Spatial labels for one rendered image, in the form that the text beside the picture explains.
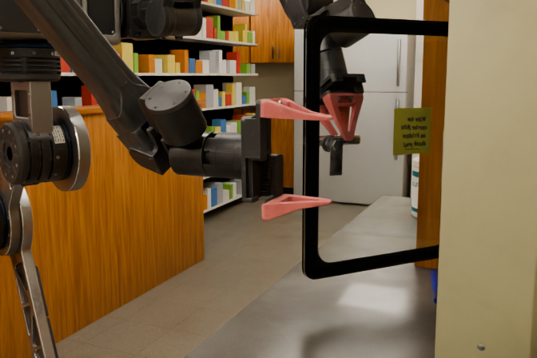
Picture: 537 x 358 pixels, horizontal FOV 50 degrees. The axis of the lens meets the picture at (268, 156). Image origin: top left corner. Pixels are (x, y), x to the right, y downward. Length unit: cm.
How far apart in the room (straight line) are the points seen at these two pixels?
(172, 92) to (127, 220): 276
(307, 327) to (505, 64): 45
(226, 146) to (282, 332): 30
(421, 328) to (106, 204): 254
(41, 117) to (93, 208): 186
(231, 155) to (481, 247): 32
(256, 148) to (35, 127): 76
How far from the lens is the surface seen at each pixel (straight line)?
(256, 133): 67
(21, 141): 134
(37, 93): 135
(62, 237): 305
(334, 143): 86
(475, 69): 73
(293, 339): 85
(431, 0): 112
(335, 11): 98
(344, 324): 90
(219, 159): 70
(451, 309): 79
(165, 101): 68
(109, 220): 330
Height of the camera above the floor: 130
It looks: 8 degrees down
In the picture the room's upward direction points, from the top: straight up
